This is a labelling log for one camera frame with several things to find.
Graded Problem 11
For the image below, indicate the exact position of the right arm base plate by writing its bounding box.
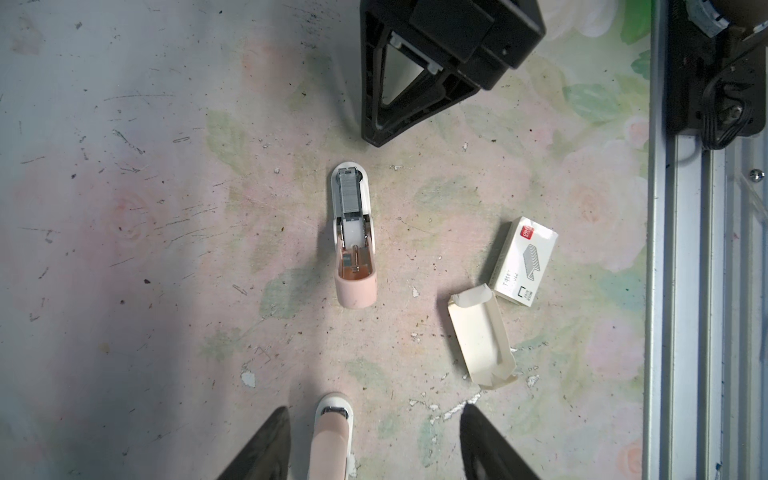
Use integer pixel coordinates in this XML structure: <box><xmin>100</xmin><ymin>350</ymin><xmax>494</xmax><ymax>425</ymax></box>
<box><xmin>665</xmin><ymin>0</ymin><xmax>767</xmax><ymax>151</ymax></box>

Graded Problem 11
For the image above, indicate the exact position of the white staple box sleeve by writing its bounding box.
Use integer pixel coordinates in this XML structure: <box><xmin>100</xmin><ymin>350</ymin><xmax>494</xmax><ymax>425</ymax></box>
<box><xmin>489</xmin><ymin>216</ymin><xmax>558</xmax><ymax>307</ymax></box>

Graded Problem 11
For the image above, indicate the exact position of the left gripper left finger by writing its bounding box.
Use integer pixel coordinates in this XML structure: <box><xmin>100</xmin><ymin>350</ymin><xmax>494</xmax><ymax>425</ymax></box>
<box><xmin>218</xmin><ymin>406</ymin><xmax>291</xmax><ymax>480</ymax></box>

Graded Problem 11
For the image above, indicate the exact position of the cardboard staple tray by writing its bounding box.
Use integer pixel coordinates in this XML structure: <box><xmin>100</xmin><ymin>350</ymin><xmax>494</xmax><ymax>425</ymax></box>
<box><xmin>448</xmin><ymin>284</ymin><xmax>517</xmax><ymax>390</ymax></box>

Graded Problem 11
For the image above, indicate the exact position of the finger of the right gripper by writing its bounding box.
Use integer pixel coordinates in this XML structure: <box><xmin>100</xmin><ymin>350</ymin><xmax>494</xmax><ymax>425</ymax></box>
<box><xmin>360</xmin><ymin>1</ymin><xmax>480</xmax><ymax>147</ymax></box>

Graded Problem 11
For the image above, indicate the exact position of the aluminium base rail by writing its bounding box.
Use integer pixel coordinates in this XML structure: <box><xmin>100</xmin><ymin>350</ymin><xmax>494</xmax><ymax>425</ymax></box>
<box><xmin>642</xmin><ymin>1</ymin><xmax>767</xmax><ymax>479</ymax></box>

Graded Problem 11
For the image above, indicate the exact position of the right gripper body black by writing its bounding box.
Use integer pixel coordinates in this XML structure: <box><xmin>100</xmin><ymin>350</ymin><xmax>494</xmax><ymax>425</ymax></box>
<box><xmin>409</xmin><ymin>0</ymin><xmax>546</xmax><ymax>90</ymax></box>

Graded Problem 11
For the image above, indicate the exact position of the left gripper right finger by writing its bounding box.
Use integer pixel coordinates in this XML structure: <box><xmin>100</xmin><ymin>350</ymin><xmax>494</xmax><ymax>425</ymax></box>
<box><xmin>460</xmin><ymin>404</ymin><xmax>539</xmax><ymax>480</ymax></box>

